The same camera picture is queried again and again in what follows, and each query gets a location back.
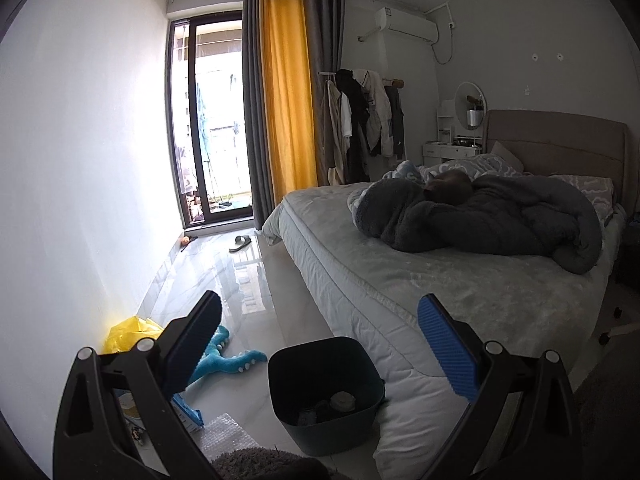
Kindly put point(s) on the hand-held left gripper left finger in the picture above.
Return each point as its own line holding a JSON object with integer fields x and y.
{"x": 192, "y": 350}

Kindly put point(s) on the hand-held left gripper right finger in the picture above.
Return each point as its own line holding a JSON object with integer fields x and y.
{"x": 445, "y": 350}

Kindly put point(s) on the brown tape roll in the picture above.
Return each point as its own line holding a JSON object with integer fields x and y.
{"x": 343, "y": 401}

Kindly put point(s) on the dark trash bin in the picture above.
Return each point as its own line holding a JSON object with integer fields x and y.
{"x": 320, "y": 355}

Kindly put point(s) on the blue dinosaur plush toy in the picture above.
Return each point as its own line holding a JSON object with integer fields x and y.
{"x": 225, "y": 360}

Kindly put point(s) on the blue and white package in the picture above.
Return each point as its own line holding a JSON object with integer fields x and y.
{"x": 187, "y": 412}

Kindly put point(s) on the yellow plastic bag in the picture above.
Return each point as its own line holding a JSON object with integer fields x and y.
{"x": 130, "y": 332}

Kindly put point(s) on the bubble wrap sheet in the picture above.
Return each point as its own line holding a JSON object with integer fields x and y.
{"x": 230, "y": 432}

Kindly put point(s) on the orange toy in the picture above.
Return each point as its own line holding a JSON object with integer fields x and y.
{"x": 186, "y": 242}

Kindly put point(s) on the grey slipper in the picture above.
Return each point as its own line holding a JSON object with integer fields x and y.
{"x": 241, "y": 244}

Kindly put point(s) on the dark grey fleece blanket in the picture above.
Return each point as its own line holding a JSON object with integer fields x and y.
{"x": 500, "y": 225}

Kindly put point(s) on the grey shaggy rug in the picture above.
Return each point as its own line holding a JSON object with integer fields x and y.
{"x": 260, "y": 472}

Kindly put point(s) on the grey cat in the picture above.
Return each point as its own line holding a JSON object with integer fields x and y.
{"x": 450, "y": 187}

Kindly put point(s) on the white chair base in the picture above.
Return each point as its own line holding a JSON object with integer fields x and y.
{"x": 625, "y": 331}

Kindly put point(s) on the blue patterned duvet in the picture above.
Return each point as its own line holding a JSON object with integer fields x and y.
{"x": 480, "y": 162}

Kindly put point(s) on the white vanity table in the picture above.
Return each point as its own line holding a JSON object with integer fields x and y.
{"x": 445, "y": 151}

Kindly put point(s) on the beige pillow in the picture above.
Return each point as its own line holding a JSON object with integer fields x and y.
{"x": 505, "y": 155}

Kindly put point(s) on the sliding glass door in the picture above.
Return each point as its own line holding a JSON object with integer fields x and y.
{"x": 215, "y": 135}

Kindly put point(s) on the white shelf organiser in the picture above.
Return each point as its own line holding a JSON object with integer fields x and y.
{"x": 445, "y": 120}

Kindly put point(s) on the white table lamp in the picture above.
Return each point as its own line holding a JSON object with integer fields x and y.
{"x": 475, "y": 117}

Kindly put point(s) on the dark green garment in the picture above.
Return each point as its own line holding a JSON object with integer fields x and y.
{"x": 396, "y": 120}

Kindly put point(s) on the black garment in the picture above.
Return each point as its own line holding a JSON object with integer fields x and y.
{"x": 357, "y": 125}

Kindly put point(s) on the white jacket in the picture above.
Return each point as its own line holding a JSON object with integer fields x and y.
{"x": 380, "y": 115}

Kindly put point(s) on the beige coat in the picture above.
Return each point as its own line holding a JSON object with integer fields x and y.
{"x": 334, "y": 130}

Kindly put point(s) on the wide grey curtain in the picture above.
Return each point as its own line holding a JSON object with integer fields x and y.
{"x": 252, "y": 110}

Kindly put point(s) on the round mirror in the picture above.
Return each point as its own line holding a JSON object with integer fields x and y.
{"x": 467, "y": 92}

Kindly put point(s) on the yellow curtain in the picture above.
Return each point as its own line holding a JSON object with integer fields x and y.
{"x": 287, "y": 85}

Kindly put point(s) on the clothes rack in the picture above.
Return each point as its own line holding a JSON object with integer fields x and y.
{"x": 324, "y": 74}

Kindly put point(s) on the white air conditioner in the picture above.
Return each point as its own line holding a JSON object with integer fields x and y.
{"x": 407, "y": 25}

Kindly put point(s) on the narrow grey curtain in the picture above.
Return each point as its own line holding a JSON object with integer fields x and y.
{"x": 325, "y": 30}

